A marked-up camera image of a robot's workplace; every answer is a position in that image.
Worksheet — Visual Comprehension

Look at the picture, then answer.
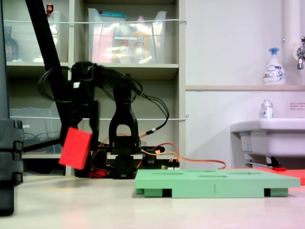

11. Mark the circuit board with wires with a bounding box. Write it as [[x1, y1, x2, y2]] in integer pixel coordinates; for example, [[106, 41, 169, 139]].
[[161, 164, 181, 171]]

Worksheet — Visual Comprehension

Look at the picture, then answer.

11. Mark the beige shelf unit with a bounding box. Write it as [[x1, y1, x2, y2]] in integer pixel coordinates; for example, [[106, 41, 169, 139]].
[[0, 0, 186, 176]]

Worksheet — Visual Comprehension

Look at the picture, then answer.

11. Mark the thin black tripod brace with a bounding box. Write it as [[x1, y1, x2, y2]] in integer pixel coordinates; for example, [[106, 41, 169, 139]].
[[22, 135, 65, 153]]

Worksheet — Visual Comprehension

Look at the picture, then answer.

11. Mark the teal edged packet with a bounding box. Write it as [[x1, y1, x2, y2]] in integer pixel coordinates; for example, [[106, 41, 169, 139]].
[[99, 10, 126, 19]]

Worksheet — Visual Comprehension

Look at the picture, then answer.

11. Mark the thick black tripod leg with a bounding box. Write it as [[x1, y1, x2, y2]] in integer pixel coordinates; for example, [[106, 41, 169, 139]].
[[25, 0, 90, 178]]

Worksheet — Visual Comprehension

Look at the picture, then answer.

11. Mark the clear storage bin with bottles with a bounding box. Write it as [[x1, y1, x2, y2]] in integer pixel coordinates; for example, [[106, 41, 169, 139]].
[[3, 10, 62, 63]]

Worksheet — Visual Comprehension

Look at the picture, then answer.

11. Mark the pink wall label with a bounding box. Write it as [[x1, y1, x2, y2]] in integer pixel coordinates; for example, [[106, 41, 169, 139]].
[[289, 102, 305, 111]]

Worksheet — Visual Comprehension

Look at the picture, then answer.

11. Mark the white sink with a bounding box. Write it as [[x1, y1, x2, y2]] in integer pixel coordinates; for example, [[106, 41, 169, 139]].
[[230, 117, 305, 167]]

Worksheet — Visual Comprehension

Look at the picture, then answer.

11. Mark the brown bottle with red cap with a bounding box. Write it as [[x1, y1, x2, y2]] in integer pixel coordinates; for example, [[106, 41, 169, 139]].
[[46, 3, 59, 46]]

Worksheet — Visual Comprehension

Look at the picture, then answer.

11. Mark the orange label bottle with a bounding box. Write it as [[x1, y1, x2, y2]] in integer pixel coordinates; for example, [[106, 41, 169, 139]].
[[133, 32, 150, 63]]

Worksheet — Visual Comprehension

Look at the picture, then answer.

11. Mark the white cord across shelf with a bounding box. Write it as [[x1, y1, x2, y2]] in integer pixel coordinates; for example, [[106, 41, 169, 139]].
[[3, 19, 187, 26], [9, 114, 189, 121]]

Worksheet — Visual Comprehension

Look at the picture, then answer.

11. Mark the green shape sorter board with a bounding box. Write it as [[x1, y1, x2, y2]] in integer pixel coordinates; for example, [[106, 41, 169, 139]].
[[134, 168, 301, 198]]

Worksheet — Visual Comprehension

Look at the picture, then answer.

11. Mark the thin black servo cable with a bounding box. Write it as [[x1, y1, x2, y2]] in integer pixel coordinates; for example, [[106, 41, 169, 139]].
[[37, 65, 73, 104]]

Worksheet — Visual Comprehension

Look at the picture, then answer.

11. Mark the blue network cable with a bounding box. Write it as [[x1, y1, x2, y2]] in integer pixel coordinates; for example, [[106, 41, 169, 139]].
[[10, 107, 57, 148]]

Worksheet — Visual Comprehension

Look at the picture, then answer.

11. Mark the clear bin with cables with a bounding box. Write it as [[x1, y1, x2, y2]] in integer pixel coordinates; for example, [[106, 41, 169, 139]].
[[9, 100, 66, 153]]

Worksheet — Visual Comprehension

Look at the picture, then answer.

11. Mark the large clear storage bin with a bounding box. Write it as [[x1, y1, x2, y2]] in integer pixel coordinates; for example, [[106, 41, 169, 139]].
[[87, 8, 167, 64]]

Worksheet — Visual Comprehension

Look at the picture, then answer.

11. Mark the metal faucet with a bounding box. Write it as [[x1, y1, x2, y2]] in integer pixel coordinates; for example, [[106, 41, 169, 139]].
[[292, 36, 305, 70]]

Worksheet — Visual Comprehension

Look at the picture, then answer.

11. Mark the red square block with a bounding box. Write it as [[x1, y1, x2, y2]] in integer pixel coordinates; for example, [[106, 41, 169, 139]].
[[58, 127, 93, 170]]

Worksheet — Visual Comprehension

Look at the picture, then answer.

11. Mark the orange wire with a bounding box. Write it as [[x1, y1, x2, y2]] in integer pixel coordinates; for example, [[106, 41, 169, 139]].
[[140, 142, 226, 170]]

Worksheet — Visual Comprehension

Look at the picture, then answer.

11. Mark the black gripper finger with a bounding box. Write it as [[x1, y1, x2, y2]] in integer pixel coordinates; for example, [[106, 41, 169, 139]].
[[89, 118, 100, 150]]

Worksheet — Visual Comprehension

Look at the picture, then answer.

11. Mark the notched black stack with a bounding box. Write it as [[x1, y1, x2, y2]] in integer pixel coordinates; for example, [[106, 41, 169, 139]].
[[0, 0, 24, 217]]

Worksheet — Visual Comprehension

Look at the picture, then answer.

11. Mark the small clear bottle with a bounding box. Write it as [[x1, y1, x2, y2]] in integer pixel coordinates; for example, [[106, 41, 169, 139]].
[[260, 99, 275, 119]]

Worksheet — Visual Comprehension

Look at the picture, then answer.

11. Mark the black cable with white tape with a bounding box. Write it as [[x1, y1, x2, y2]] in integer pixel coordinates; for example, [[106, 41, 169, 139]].
[[95, 65, 170, 139]]

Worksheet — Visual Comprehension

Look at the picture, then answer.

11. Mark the dark glass bottle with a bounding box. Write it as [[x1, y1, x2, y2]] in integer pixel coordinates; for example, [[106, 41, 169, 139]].
[[4, 26, 20, 62]]

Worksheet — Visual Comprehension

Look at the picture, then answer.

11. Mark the white soap pump bottle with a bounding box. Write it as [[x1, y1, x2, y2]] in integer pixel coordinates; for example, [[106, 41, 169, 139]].
[[263, 47, 286, 86]]

